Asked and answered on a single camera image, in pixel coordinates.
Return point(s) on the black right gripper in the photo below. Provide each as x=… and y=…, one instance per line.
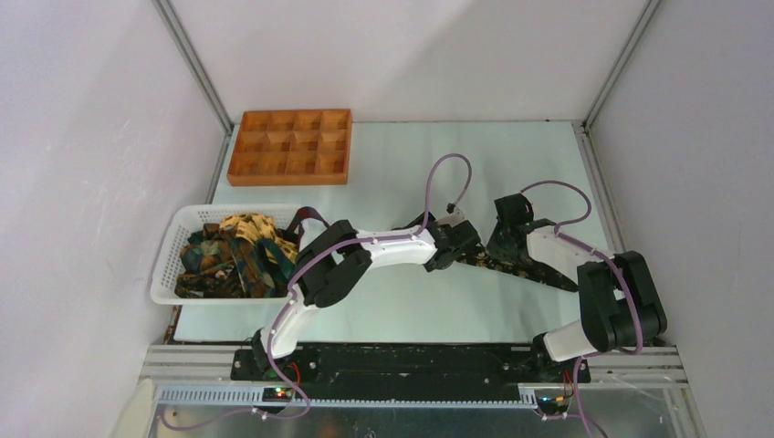
x=492, y=247

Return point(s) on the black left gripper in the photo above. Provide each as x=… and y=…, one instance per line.
x=425, y=216

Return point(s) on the black gold floral tie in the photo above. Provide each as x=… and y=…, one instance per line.
x=522, y=267

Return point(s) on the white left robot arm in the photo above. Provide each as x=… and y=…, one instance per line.
x=331, y=265

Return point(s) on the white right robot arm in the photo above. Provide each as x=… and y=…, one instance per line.
x=619, y=304

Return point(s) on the dark red striped tie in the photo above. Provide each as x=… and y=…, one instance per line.
x=305, y=225

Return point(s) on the wooden compartment tray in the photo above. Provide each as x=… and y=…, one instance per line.
x=291, y=148

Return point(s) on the green gold patterned tie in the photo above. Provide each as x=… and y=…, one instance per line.
x=243, y=256

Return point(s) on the white plastic basket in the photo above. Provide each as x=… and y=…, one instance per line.
x=190, y=219

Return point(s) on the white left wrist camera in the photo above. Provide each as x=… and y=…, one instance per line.
x=456, y=213

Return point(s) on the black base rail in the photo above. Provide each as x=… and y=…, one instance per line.
x=362, y=372

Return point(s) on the aluminium frame rail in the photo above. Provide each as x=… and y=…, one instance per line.
x=228, y=375

